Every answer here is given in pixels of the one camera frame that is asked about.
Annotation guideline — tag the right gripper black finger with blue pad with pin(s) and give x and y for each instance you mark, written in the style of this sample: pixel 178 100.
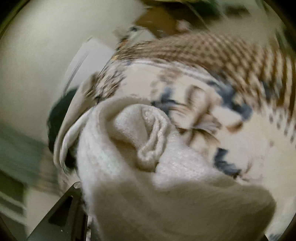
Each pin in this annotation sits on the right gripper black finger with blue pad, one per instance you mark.
pixel 66 221

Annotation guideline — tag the white knit sweater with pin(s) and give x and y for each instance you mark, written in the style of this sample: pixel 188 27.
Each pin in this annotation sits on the white knit sweater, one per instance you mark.
pixel 140 181

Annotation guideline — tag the green curtain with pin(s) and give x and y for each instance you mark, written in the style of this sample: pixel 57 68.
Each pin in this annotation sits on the green curtain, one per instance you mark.
pixel 28 160

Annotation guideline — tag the dark green velvet duvet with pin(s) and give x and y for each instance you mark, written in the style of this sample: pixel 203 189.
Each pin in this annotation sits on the dark green velvet duvet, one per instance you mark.
pixel 57 115

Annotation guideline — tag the white bed headboard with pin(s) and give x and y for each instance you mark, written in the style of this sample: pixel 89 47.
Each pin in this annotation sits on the white bed headboard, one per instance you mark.
pixel 92 57

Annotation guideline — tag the large open cardboard box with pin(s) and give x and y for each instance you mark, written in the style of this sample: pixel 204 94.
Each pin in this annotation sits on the large open cardboard box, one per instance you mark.
pixel 168 19

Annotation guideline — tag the brown checkered blanket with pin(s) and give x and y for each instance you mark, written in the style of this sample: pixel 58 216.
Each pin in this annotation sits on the brown checkered blanket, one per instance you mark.
pixel 265 74

